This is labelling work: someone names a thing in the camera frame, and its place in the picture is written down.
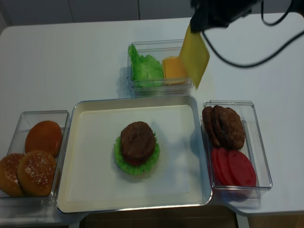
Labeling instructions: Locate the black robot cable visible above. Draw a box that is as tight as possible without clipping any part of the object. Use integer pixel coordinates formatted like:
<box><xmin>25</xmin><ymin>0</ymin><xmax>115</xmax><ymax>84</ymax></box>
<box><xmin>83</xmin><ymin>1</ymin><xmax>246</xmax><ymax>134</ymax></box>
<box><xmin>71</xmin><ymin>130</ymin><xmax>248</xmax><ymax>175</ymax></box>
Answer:
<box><xmin>200</xmin><ymin>0</ymin><xmax>304</xmax><ymax>68</ymax></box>

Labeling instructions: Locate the clear patty and tomato container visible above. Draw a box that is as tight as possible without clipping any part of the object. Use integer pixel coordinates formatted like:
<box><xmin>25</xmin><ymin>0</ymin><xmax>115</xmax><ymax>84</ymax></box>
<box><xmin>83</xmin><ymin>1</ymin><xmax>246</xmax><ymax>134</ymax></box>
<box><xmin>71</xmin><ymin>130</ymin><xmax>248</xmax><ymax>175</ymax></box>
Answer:
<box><xmin>202</xmin><ymin>100</ymin><xmax>273</xmax><ymax>194</ymax></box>

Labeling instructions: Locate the sesame bun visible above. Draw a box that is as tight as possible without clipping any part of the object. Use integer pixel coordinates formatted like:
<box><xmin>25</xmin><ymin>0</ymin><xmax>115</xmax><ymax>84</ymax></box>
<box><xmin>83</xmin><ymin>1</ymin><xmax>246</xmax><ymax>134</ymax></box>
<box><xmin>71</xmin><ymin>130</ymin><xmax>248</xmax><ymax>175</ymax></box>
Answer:
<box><xmin>0</xmin><ymin>153</ymin><xmax>24</xmax><ymax>197</ymax></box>
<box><xmin>17</xmin><ymin>151</ymin><xmax>56</xmax><ymax>197</ymax></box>

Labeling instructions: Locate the right sesame bun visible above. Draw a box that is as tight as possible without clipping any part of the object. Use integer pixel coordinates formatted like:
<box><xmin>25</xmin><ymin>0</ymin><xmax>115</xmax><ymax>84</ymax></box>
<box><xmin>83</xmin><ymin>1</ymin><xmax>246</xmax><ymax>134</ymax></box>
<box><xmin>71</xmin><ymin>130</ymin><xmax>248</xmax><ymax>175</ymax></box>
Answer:
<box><xmin>17</xmin><ymin>151</ymin><xmax>56</xmax><ymax>197</ymax></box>

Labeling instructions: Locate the rear red tomato slice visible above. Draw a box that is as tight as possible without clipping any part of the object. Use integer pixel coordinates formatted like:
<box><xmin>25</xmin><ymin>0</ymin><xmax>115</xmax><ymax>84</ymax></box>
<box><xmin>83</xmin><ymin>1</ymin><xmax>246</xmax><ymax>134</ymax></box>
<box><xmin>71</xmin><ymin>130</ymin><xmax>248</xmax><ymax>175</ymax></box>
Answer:
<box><xmin>211</xmin><ymin>148</ymin><xmax>225</xmax><ymax>185</ymax></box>

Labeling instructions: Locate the green lettuce leaf in container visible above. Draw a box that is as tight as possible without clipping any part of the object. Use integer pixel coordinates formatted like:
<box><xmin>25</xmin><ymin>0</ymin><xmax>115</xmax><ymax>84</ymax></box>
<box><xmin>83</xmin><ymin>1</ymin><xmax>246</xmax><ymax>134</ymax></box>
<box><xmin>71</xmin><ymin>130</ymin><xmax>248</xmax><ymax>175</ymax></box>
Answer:
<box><xmin>128</xmin><ymin>45</ymin><xmax>164</xmax><ymax>81</ymax></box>

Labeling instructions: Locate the front red tomato slice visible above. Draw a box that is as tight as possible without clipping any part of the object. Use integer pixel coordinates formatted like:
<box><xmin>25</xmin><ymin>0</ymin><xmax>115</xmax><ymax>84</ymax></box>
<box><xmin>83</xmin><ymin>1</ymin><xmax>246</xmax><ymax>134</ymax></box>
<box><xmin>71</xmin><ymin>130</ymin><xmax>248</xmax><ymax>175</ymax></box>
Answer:
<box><xmin>228</xmin><ymin>150</ymin><xmax>257</xmax><ymax>187</ymax></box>

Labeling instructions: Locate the red tomato slice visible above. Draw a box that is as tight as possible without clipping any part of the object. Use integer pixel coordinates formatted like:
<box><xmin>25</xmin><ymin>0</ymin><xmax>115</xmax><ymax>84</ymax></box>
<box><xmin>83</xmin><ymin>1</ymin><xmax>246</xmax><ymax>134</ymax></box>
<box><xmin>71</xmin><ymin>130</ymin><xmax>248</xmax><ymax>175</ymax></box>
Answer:
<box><xmin>217</xmin><ymin>148</ymin><xmax>235</xmax><ymax>186</ymax></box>
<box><xmin>228</xmin><ymin>150</ymin><xmax>257</xmax><ymax>187</ymax></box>
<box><xmin>211</xmin><ymin>148</ymin><xmax>225</xmax><ymax>185</ymax></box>

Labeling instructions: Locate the middle red tomato slice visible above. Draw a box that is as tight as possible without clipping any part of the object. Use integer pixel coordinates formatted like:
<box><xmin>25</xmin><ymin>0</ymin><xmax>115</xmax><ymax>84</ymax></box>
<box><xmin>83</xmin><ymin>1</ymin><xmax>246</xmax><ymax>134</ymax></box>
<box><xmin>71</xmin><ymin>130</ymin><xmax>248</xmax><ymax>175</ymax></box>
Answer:
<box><xmin>217</xmin><ymin>148</ymin><xmax>235</xmax><ymax>186</ymax></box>

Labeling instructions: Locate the middle brown meat patty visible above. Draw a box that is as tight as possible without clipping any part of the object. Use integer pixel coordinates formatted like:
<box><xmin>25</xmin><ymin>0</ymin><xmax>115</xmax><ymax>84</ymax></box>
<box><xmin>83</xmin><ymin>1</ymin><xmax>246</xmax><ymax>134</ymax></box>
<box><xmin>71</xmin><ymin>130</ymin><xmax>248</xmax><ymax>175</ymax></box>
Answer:
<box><xmin>202</xmin><ymin>106</ymin><xmax>221</xmax><ymax>148</ymax></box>

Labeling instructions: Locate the brown patty on burger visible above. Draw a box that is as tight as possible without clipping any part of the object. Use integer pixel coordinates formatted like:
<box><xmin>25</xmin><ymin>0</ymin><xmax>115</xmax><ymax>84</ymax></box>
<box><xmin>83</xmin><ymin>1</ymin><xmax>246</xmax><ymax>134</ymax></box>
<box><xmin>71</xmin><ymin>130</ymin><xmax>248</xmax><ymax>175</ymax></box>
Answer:
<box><xmin>120</xmin><ymin>121</ymin><xmax>156</xmax><ymax>166</ymax></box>

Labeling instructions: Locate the clear lettuce and cheese container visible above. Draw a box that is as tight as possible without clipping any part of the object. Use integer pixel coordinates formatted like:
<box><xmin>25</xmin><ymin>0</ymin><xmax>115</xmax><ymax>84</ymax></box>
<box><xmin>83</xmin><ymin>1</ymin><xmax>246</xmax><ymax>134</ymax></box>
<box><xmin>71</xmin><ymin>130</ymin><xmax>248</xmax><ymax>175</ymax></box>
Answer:
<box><xmin>127</xmin><ymin>39</ymin><xmax>193</xmax><ymax>97</ymax></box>

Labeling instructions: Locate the smooth brown bun top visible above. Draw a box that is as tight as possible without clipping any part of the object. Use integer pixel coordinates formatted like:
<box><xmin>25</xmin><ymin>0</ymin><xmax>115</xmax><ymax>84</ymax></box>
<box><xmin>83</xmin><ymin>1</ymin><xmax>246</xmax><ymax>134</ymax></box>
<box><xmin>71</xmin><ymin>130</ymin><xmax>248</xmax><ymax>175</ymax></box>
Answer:
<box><xmin>25</xmin><ymin>121</ymin><xmax>63</xmax><ymax>157</ymax></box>

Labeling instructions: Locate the brown meat patty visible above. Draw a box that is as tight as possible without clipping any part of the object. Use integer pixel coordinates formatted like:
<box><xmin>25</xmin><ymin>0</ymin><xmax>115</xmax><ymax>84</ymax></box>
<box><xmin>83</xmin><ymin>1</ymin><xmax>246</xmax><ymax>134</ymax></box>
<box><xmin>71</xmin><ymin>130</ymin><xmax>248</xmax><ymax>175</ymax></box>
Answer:
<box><xmin>202</xmin><ymin>106</ymin><xmax>221</xmax><ymax>148</ymax></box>
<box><xmin>212</xmin><ymin>105</ymin><xmax>246</xmax><ymax>150</ymax></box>

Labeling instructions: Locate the yellow cheese stack in container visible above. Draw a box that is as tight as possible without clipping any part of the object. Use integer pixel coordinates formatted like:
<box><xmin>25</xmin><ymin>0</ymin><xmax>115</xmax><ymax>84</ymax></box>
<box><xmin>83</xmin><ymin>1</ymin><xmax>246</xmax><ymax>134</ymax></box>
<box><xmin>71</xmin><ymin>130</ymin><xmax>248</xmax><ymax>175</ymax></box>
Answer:
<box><xmin>162</xmin><ymin>57</ymin><xmax>188</xmax><ymax>86</ymax></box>

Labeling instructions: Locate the white metal tray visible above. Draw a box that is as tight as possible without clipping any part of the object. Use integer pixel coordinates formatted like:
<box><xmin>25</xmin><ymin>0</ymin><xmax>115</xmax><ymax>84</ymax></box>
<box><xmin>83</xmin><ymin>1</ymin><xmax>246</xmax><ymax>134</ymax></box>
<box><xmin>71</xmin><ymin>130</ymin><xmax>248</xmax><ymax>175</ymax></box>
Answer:
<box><xmin>57</xmin><ymin>95</ymin><xmax>212</xmax><ymax>213</ymax></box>

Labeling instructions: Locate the front brown meat patty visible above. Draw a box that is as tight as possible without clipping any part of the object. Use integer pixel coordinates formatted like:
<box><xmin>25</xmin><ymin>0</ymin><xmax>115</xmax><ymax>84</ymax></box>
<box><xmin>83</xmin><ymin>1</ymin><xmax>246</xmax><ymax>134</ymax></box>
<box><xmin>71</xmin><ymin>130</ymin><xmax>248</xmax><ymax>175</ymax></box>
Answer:
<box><xmin>212</xmin><ymin>105</ymin><xmax>246</xmax><ymax>150</ymax></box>

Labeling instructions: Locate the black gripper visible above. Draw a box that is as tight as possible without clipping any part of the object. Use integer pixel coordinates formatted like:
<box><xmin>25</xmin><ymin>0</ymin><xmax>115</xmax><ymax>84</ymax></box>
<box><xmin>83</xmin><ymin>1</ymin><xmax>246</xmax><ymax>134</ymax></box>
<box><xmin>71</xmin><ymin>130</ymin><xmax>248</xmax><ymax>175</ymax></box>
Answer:
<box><xmin>190</xmin><ymin>0</ymin><xmax>252</xmax><ymax>33</ymax></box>

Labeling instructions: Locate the clear bun container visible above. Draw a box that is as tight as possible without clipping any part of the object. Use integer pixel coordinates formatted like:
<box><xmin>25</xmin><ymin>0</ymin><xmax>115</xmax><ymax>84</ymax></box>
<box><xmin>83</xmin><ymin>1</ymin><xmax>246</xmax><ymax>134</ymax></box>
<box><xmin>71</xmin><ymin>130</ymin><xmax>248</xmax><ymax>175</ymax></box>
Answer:
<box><xmin>0</xmin><ymin>110</ymin><xmax>70</xmax><ymax>204</ymax></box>

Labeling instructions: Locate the green lettuce on burger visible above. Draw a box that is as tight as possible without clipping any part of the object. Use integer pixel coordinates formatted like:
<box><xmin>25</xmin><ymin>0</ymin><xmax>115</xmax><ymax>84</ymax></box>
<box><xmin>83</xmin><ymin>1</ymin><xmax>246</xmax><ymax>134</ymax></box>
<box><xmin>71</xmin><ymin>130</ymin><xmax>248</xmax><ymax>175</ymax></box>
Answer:
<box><xmin>114</xmin><ymin>133</ymin><xmax>161</xmax><ymax>176</ymax></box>

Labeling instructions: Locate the yellow cheese slice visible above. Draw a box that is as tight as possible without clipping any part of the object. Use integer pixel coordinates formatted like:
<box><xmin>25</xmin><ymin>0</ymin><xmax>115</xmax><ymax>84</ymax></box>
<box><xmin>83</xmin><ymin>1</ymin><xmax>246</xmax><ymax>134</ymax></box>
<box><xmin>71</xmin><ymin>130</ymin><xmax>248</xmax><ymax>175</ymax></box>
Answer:
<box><xmin>179</xmin><ymin>25</ymin><xmax>210</xmax><ymax>89</ymax></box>

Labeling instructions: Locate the left sesame bun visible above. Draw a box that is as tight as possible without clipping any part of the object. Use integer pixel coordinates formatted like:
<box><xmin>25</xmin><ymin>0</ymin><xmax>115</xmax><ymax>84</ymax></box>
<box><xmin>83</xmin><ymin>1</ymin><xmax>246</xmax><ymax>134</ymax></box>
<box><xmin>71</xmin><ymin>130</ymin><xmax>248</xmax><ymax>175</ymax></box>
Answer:
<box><xmin>0</xmin><ymin>153</ymin><xmax>24</xmax><ymax>197</ymax></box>

